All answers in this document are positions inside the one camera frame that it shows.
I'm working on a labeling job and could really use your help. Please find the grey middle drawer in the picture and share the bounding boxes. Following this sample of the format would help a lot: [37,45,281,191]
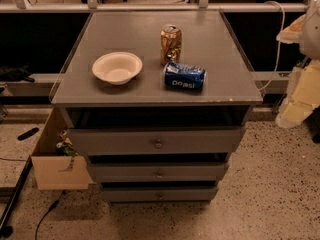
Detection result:
[88,162,229,182]

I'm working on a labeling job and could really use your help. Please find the black floor cable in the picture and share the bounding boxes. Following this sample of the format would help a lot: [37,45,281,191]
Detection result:
[34,190,65,240]

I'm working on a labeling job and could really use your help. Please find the white cable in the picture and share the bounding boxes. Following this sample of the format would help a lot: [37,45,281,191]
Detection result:
[256,0,286,92]

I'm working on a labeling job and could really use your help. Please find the grey top drawer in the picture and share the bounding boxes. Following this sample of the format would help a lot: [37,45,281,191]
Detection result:
[68,128,245,155]

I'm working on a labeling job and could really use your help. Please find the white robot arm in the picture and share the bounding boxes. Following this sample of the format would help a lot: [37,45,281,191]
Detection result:
[276,0,320,128]

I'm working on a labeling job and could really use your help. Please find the blue Pepsi can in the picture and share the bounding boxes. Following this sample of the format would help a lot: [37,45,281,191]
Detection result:
[164,62,206,90]

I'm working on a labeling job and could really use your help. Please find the gold crushed soda can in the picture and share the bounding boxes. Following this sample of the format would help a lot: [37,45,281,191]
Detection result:
[160,24,182,65]

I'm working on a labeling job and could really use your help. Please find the grey drawer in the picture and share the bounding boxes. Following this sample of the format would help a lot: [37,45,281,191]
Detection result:
[68,128,245,155]
[88,162,229,182]
[102,187,218,202]

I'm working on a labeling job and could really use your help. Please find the trash items in box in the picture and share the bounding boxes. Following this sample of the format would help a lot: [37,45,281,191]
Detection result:
[56,130,78,157]

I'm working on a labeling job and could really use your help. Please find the black bar on floor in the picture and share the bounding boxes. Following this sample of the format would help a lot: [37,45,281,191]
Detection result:
[0,158,32,240]

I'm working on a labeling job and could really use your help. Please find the grey bottom drawer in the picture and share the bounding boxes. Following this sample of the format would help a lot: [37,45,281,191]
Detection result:
[102,187,218,202]

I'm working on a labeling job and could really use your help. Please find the metal railing frame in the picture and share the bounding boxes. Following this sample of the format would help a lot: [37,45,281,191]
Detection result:
[0,0,319,13]

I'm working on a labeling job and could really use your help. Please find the cardboard box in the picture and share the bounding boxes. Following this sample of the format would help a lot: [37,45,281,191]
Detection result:
[31,109,91,190]

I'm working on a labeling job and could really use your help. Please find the grey drawer cabinet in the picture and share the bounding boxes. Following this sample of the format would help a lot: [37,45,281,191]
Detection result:
[52,10,262,193]

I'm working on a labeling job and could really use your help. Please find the black object on ledge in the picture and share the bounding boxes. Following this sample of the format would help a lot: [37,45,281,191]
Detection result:
[0,65,35,82]

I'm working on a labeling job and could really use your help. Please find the white paper bowl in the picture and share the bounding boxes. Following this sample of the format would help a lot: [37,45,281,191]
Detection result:
[92,52,143,85]

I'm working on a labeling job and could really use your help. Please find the black marker on floor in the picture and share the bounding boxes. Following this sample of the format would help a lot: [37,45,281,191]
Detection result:
[17,127,39,141]

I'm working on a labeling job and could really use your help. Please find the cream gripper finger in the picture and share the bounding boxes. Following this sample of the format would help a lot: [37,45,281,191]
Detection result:
[276,15,305,44]
[275,60,320,129]

